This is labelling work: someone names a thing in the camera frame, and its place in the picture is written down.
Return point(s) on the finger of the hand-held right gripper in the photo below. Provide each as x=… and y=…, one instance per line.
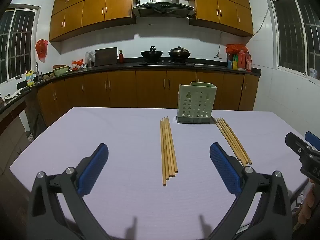
x=312, y=140
x=296, y=145

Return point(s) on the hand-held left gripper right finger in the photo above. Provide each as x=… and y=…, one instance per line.
x=225, y=170

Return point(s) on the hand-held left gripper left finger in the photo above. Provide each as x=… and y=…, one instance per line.
x=93, y=170

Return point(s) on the green perforated utensil holder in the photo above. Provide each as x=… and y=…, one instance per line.
x=195, y=105

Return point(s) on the person's right hand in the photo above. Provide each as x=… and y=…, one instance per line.
x=308, y=205

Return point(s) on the lilac tablecloth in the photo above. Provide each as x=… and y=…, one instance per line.
x=112, y=135

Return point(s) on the clear plastic packet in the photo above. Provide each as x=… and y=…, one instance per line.
x=313, y=73

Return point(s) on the red plastic jug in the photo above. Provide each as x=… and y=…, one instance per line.
x=241, y=61
x=248, y=63

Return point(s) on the wooden base cabinets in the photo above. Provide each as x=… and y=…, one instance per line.
x=150, y=90

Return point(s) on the green and yellow box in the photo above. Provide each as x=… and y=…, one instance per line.
x=235, y=62

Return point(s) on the green plastic basin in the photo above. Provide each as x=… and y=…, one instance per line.
x=61, y=71

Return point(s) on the blue box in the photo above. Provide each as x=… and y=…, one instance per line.
x=230, y=64

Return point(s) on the red and white plastic bag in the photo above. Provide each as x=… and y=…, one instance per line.
x=77, y=65

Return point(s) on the barred window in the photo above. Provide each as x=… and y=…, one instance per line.
x=292, y=35
x=17, y=42

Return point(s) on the white cloth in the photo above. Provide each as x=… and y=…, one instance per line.
x=16, y=93

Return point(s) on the red plastic basin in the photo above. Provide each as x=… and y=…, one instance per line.
x=59, y=66

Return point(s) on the yellow detergent bottle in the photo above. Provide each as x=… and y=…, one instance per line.
x=30, y=78

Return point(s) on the black kitchen countertop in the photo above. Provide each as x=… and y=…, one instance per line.
x=130, y=65

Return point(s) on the clear plastic bag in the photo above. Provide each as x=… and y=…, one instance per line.
x=90, y=58

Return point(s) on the dark wooden cutting board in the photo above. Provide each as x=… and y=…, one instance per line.
x=106, y=57

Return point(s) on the metal faucet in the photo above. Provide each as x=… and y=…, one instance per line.
x=37, y=70

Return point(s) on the red bottle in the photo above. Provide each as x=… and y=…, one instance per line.
x=121, y=57

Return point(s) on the black gas stove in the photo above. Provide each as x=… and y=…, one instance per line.
x=165, y=62

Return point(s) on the black pot with lid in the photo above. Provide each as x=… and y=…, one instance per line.
x=179, y=54

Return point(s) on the black wok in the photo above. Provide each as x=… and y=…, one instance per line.
x=151, y=55

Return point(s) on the steel range hood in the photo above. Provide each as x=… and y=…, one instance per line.
x=162, y=7

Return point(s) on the white wall socket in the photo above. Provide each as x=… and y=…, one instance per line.
x=219, y=55

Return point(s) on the wooden wall cabinets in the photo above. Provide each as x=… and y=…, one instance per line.
x=100, y=7

